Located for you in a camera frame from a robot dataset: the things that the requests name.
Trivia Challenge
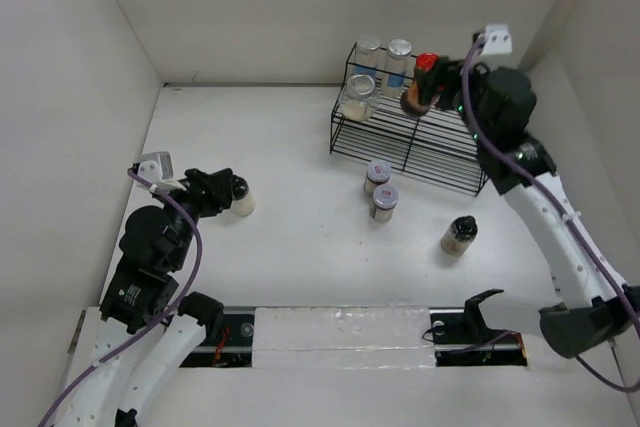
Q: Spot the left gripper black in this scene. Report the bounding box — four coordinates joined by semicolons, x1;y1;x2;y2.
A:
155;166;232;268

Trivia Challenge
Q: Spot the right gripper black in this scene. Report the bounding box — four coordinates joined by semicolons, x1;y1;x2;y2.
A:
414;55;496;148

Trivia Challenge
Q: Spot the red lid sauce jar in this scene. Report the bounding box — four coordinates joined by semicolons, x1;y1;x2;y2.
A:
400;80;440;118
414;53;440;83

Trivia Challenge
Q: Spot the black cap white grinder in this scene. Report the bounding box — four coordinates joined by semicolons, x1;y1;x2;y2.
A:
230;175;255;217

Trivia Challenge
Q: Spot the silver lid blue label shaker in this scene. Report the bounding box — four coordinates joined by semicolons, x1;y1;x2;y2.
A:
381;39;412;97

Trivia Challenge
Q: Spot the clear glass jar white powder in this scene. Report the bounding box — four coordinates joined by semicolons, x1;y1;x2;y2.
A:
338;74;379;122

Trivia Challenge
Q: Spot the red label spice jar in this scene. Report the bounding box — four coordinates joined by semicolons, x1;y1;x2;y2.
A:
370;184;399;223
363;159;392;196

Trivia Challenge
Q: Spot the black cap brown grinder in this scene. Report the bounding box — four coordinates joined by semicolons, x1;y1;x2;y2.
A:
440;216;478;257

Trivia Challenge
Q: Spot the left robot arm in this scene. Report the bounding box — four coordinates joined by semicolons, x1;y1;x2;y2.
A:
40;161;236;426

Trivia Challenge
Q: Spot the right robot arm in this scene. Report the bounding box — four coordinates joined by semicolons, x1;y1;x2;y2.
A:
408;53;639;358

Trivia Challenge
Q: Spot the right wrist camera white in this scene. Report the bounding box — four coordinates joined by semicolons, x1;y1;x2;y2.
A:
474;24;513;56

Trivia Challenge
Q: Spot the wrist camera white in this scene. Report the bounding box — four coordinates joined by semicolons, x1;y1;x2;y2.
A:
474;24;513;56
133;151;179;191

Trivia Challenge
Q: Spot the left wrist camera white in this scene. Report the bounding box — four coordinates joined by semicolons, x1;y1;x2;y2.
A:
133;151;179;191

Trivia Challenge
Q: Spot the black wire rack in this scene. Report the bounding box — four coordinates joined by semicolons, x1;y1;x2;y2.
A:
330;49;489;196

